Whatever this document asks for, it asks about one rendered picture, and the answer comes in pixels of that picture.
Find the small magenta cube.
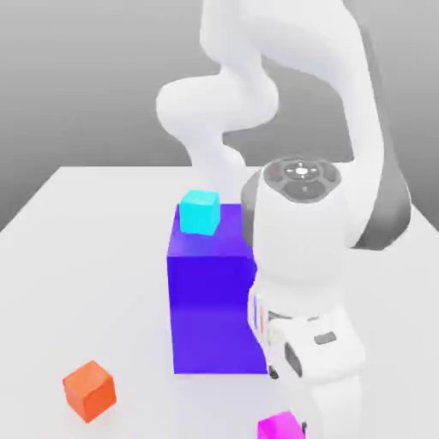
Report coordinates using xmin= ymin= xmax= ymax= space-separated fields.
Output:
xmin=256 ymin=411 xmax=306 ymax=439

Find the small cyan cube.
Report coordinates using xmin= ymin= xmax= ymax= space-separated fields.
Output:
xmin=178 ymin=189 xmax=221 ymax=237

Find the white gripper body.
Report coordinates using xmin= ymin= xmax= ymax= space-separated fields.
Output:
xmin=286 ymin=371 xmax=364 ymax=439

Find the small orange cube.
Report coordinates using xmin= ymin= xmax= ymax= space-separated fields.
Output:
xmin=62 ymin=359 xmax=117 ymax=424

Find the large blue box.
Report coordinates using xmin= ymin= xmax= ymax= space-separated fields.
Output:
xmin=166 ymin=202 xmax=269 ymax=376

